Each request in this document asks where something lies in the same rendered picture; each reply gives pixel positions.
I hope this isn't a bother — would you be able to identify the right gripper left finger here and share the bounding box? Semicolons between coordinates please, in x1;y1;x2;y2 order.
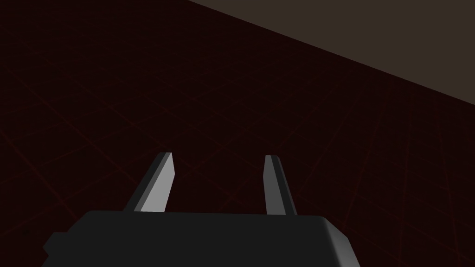
122;152;175;213

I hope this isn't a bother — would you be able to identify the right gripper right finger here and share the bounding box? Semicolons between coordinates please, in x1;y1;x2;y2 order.
263;155;298;216

